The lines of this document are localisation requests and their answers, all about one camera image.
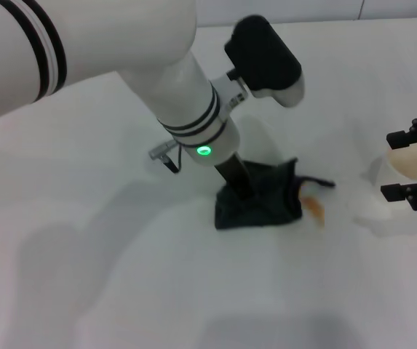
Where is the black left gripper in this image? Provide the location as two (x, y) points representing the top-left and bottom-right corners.
(214, 155), (256, 200)

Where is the white paper cup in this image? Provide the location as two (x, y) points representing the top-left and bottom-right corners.
(375, 140), (417, 219)

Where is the dark blue rag with loop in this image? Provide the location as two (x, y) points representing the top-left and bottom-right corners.
(214, 157), (336, 230)

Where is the orange liquid stain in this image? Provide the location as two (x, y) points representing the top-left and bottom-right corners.
(301, 185), (326, 228)

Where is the left arm cable with connector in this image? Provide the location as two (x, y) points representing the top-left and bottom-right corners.
(148, 141), (183, 175)

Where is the left wrist camera housing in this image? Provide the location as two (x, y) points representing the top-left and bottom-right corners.
(223, 14), (306, 108)

